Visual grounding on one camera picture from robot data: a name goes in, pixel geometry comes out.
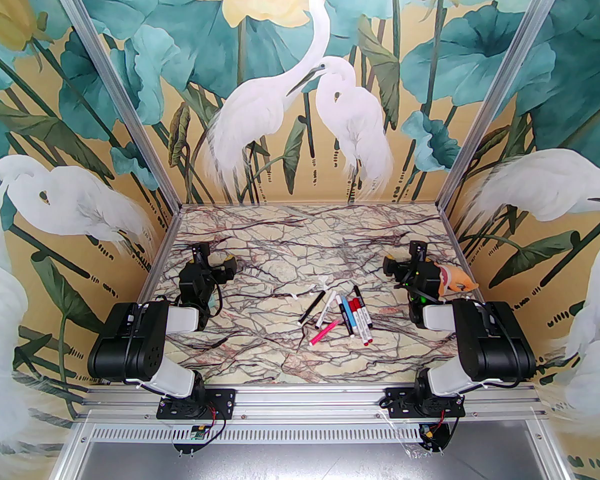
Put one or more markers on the blue pen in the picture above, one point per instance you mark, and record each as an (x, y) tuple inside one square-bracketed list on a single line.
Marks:
[(347, 316)]

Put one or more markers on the black pen with white label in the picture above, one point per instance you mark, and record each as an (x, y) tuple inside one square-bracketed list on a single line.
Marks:
[(321, 320)]

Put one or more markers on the thin black pen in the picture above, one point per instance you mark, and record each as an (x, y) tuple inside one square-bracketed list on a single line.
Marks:
[(312, 308)]

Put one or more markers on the pink highlighter pen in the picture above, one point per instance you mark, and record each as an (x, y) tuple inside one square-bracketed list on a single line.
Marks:
[(325, 332)]

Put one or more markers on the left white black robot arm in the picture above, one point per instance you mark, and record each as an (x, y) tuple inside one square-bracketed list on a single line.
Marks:
[(130, 343)]

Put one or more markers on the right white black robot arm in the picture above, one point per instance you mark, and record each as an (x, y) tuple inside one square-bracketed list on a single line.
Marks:
[(495, 343)]

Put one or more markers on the teal and white small box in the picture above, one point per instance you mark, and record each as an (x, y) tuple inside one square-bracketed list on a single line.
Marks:
[(212, 308)]

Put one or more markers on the black marker with blue band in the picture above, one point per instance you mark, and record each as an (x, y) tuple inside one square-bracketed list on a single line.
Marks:
[(357, 293)]

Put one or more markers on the orange fish plush toy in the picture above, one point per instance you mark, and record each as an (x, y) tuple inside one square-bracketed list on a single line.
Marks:
[(457, 278)]

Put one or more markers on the small green circuit board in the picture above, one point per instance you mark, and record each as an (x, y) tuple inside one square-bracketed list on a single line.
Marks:
[(197, 432)]

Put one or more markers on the small board with yellow connector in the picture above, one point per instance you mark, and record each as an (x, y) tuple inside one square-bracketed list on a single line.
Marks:
[(429, 434)]

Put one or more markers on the perforated metal strip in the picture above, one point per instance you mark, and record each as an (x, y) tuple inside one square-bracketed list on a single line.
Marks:
[(305, 434)]

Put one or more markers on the grey metal panel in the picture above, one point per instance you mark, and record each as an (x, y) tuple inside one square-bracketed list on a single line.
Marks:
[(305, 463)]

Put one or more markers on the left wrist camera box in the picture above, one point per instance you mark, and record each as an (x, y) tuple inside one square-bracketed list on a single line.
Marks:
[(200, 254)]

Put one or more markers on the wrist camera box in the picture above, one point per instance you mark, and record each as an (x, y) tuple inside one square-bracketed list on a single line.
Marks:
[(417, 251), (200, 254)]

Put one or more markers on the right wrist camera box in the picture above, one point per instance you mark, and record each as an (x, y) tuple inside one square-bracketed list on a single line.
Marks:
[(417, 251)]

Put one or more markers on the aluminium back rail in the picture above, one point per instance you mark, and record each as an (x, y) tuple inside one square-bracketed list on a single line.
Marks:
[(310, 204)]

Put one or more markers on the aluminium rail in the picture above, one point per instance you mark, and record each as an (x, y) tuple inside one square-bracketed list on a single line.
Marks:
[(310, 403), (310, 204)]

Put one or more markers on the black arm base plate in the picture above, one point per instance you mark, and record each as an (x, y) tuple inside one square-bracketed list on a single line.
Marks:
[(397, 400), (220, 400)]

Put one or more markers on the aluminium front rail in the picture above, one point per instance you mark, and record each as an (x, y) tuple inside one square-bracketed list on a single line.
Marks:
[(310, 403)]

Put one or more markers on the aluminium frame post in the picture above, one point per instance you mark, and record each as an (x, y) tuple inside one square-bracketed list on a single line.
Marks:
[(500, 93), (120, 93)]

